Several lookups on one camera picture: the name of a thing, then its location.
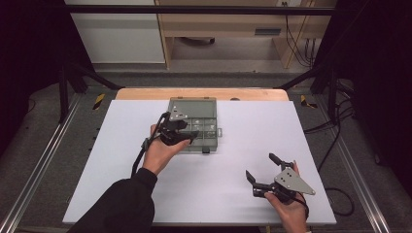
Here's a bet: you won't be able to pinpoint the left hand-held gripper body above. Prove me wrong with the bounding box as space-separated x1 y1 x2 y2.
157 105 192 146

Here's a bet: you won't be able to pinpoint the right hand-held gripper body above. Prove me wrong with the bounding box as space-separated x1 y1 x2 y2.
252 160 317 204

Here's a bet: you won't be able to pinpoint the grey plastic organizer box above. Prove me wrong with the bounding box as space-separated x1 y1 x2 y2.
166 96 223 154

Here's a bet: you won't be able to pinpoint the person's left hand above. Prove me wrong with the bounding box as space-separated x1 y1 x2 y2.
142 124 192 177

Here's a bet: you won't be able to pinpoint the person's right hand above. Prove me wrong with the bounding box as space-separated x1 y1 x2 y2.
263 190 309 233

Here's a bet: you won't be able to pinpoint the white table board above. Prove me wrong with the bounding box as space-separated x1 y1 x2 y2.
62 99 337 226

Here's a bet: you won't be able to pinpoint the wooden table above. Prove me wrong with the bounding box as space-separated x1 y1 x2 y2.
115 87 290 102

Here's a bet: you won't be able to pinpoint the yellow black tape marker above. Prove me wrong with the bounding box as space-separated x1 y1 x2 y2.
299 94 319 110
92 92 107 111

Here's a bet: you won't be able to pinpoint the white cabinet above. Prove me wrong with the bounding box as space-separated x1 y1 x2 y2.
63 0 166 64

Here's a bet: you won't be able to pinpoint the light wooden desk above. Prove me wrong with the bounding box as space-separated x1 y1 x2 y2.
154 0 338 70

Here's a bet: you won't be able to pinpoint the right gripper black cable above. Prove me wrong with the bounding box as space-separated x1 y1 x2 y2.
295 192 311 221

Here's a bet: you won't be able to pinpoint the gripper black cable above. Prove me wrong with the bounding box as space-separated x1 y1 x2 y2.
295 192 311 221
130 111 172 179

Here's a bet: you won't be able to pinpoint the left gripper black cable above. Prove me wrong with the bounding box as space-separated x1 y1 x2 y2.
130 111 172 179

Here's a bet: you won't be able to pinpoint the looped black floor cable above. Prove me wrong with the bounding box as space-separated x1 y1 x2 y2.
325 186 356 217

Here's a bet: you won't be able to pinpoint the long black floor cable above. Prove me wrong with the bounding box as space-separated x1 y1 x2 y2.
303 96 356 173

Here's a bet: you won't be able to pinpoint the aluminium floor rail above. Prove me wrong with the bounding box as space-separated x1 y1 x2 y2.
315 95 393 233
0 93 84 233

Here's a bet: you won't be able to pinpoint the black metal frame strut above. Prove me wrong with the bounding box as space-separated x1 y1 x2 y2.
57 59 125 124
275 62 339 122

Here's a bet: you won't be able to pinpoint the black horizontal frame bar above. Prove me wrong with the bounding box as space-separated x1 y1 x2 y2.
62 4 336 17

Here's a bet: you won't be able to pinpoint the black hanging desk cables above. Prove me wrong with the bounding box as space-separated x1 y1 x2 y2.
281 1 316 68

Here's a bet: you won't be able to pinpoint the yellow hanging cable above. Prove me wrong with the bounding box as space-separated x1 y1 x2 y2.
286 0 316 69

